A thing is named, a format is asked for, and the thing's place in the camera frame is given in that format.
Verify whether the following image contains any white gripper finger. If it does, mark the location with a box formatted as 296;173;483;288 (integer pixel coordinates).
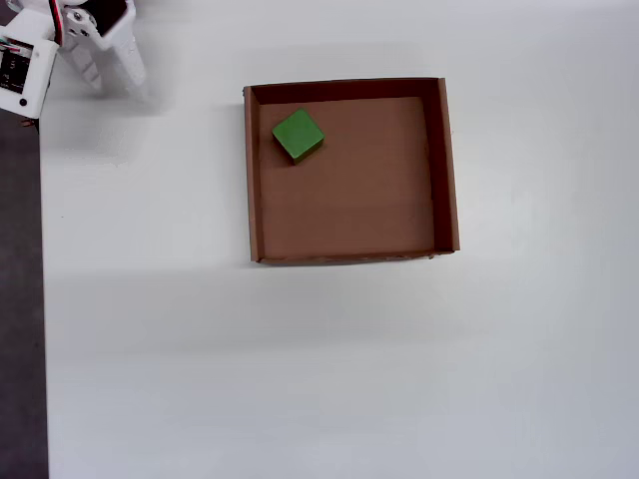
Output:
57;9;106;92
113;33;149;101

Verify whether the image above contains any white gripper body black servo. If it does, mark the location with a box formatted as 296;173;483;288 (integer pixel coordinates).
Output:
67;0;139;51

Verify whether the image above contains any green cube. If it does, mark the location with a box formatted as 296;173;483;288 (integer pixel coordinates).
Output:
271;108;327;167

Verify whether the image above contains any brown cardboard box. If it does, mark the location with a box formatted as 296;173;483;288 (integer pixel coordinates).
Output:
243;76;461;264

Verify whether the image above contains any red black white cable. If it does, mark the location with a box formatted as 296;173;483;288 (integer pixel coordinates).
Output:
47;0;70;47

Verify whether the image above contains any white camera box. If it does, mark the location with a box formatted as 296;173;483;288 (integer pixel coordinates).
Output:
0;27;58;120

